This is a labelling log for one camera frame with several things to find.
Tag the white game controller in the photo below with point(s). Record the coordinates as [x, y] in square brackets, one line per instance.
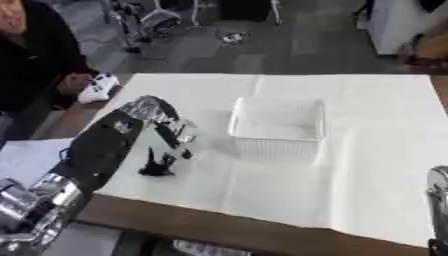
[99, 88]

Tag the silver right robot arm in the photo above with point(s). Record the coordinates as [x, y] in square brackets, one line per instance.
[438, 200]

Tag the white paper sheet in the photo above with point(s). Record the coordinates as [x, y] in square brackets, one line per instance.
[32, 158]

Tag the grey office chair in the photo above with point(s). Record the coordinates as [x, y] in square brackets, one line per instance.
[149, 21]

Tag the black chair with white legs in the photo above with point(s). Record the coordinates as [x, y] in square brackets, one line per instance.
[245, 10]

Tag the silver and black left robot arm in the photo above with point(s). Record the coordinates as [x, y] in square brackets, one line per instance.
[105, 143]

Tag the person's hand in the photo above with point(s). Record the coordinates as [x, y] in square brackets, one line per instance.
[74, 83]

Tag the small device on floor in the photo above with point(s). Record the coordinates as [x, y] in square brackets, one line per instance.
[233, 37]

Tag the white cabinet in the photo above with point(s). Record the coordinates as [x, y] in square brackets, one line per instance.
[396, 26]

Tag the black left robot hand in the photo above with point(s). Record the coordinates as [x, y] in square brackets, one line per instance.
[168, 135]

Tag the white mesh basket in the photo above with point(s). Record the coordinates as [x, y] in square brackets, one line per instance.
[277, 133]

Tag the person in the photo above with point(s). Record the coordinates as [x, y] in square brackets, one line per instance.
[35, 60]

